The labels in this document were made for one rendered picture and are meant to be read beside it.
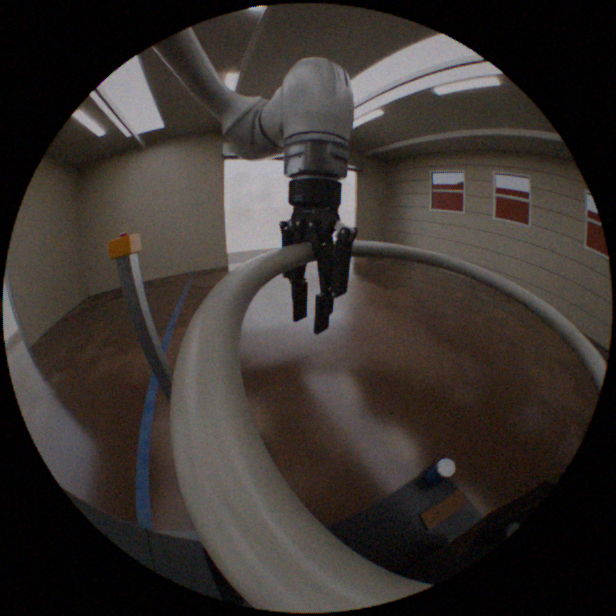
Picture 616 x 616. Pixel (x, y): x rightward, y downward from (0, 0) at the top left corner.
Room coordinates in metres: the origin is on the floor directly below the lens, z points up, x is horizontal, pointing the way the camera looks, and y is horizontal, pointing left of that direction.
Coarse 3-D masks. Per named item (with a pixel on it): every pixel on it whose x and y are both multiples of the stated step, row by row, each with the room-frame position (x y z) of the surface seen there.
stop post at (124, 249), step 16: (112, 240) 0.55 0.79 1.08; (128, 240) 0.58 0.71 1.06; (112, 256) 0.55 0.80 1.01; (128, 256) 0.59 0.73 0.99; (128, 272) 0.59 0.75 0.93; (128, 288) 0.58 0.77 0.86; (128, 304) 0.57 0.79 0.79; (144, 304) 0.64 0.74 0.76; (144, 320) 0.60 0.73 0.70; (144, 336) 0.58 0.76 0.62; (144, 352) 0.57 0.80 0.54; (160, 352) 0.63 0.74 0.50; (160, 368) 0.59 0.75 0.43; (160, 384) 0.57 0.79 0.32
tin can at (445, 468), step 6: (444, 462) 0.22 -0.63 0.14; (450, 462) 0.21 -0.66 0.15; (432, 468) 0.23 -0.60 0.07; (438, 468) 0.21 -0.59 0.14; (444, 468) 0.19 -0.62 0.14; (450, 468) 0.18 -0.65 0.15; (432, 474) 0.20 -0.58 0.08; (438, 474) 0.18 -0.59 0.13; (444, 474) 0.16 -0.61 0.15; (450, 474) 0.15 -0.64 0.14; (432, 480) 0.17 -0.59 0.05; (438, 480) 0.16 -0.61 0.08
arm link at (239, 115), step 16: (192, 32) 0.17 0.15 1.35; (160, 48) 0.16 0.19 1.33; (176, 48) 0.17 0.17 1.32; (192, 48) 0.19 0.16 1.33; (176, 64) 0.20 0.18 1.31; (192, 64) 0.21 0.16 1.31; (208, 64) 0.24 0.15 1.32; (192, 80) 0.24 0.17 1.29; (208, 80) 0.26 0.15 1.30; (208, 96) 0.28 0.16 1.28; (224, 96) 0.30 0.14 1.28; (240, 96) 0.32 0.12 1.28; (224, 112) 0.31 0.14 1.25; (240, 112) 0.31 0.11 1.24; (256, 112) 0.31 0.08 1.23; (224, 128) 0.33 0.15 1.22; (240, 128) 0.32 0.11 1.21; (256, 128) 0.32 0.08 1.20; (240, 144) 0.35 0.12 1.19; (256, 144) 0.34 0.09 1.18; (272, 144) 0.33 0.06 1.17; (256, 160) 0.41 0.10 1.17
